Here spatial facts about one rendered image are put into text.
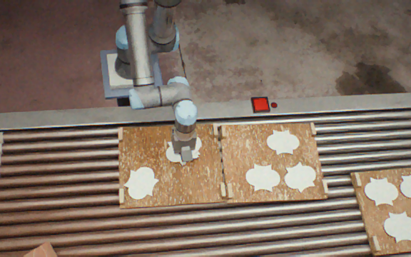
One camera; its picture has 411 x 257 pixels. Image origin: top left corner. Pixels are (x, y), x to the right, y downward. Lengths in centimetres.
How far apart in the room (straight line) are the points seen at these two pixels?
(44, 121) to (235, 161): 81
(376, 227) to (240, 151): 62
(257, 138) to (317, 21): 200
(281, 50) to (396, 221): 189
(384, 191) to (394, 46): 206
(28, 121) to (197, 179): 75
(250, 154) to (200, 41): 167
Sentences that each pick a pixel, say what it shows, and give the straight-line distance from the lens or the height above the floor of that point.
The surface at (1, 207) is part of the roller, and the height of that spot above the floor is 92.
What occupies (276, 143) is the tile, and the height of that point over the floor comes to 95.
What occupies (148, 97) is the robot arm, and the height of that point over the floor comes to 126.
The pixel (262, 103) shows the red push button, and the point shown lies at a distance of 203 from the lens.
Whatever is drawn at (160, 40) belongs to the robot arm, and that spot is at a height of 113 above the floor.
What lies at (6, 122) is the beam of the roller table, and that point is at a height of 92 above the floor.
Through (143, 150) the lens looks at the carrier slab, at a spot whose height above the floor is 94.
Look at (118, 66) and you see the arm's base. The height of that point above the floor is 94.
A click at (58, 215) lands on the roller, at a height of 92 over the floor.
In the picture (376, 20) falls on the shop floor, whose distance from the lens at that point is 400.
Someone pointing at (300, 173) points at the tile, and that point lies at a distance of 189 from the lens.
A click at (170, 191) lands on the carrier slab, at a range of 178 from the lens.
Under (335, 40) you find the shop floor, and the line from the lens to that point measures 370.
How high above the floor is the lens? 259
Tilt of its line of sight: 60 degrees down
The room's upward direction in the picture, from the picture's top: 12 degrees clockwise
